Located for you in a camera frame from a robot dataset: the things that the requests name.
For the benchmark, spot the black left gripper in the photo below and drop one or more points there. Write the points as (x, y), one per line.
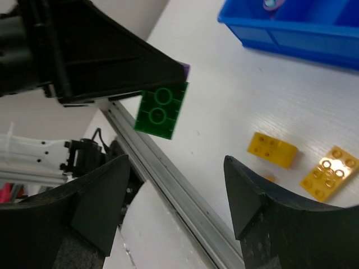
(16, 50)

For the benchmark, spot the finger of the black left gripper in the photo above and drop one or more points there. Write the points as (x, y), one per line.
(75, 48)

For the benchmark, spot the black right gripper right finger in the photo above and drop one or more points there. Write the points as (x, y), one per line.
(277, 228)

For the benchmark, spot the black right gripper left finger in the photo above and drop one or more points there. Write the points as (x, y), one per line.
(70, 226)

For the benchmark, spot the green lego brick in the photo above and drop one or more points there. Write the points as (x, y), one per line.
(159, 110)

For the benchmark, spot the purple lego brick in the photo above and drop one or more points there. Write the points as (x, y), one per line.
(186, 68)

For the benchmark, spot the purple flower lego piece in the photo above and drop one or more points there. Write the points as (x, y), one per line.
(272, 5)

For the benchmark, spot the yellow lego plate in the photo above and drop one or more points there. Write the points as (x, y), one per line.
(333, 170)

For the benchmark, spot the yellow lego brick upper left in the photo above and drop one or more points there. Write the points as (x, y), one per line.
(272, 150)

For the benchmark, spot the blue divided plastic bin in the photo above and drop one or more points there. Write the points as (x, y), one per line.
(318, 31)

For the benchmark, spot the aluminium frame rail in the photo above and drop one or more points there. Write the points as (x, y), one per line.
(210, 234)

